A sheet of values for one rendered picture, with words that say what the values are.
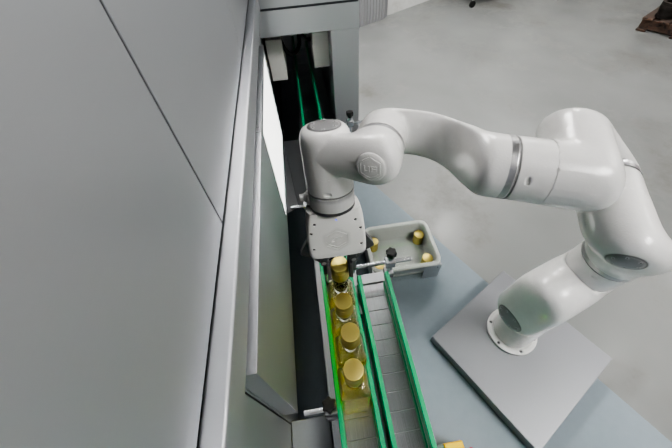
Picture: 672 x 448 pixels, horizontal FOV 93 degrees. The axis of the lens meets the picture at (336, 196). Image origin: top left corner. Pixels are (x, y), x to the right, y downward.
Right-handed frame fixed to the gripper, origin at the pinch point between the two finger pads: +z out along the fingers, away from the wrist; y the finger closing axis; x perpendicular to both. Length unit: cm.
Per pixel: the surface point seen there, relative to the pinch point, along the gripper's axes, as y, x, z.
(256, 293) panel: -12.4, -12.7, -10.4
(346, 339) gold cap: -0.6, -11.6, 5.7
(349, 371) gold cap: -0.9, -16.3, 7.0
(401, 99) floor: 87, 255, 54
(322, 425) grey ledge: -8.1, -12.7, 35.2
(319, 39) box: 6, 102, -26
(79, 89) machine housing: -15.0, -22.2, -41.3
